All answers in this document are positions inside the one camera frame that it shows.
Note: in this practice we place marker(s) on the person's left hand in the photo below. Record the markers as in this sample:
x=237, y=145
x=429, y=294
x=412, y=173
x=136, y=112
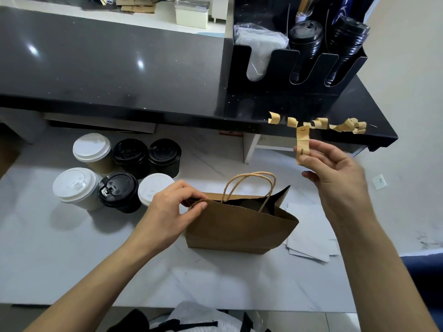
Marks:
x=166, y=221

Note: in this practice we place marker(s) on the person's right hand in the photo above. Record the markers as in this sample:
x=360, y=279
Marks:
x=339, y=183

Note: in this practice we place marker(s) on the single tan tape strip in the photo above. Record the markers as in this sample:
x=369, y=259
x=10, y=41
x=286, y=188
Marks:
x=302, y=138

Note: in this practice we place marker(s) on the stack of white paper sheets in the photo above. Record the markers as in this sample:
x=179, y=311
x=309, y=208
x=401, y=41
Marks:
x=311, y=238

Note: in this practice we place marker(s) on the brown paper bag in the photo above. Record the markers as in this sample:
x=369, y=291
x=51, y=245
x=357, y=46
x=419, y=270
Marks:
x=8, y=152
x=239, y=228

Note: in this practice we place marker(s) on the group of lidded coffee cups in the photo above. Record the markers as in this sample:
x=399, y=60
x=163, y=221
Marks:
x=73, y=184

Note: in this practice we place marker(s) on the person's left forearm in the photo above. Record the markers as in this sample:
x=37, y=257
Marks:
x=90, y=294

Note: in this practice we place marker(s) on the person's right forearm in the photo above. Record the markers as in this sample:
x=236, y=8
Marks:
x=387, y=280

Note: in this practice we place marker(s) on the person's white shirt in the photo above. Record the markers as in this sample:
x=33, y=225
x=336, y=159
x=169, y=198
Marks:
x=201, y=314

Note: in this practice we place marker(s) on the row of tan tape strips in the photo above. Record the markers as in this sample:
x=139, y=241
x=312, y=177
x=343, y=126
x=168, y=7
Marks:
x=274, y=118

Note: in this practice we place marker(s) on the black acrylic organizer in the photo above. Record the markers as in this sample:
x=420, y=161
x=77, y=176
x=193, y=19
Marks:
x=277, y=96

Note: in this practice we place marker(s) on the black body harness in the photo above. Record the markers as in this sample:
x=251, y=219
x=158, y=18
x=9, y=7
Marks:
x=128, y=321

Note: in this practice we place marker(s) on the plastic wrapped white pack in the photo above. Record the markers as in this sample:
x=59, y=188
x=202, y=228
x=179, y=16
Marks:
x=259, y=41

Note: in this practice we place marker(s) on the white support panel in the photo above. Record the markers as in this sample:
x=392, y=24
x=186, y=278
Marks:
x=22, y=124

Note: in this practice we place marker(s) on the white box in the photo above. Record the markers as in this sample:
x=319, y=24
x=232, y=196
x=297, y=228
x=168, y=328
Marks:
x=192, y=13

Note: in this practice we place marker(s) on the white wall socket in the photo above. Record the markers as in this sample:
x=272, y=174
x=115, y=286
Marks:
x=379, y=181

